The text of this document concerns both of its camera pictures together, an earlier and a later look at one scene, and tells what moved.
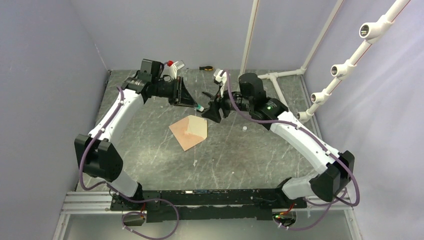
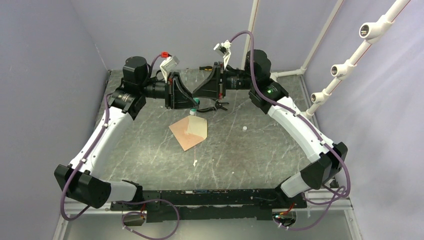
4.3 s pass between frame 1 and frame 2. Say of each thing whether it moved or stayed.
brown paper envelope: stayed
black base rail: stayed
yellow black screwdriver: stayed
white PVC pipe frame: stayed
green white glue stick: moved
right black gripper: moved
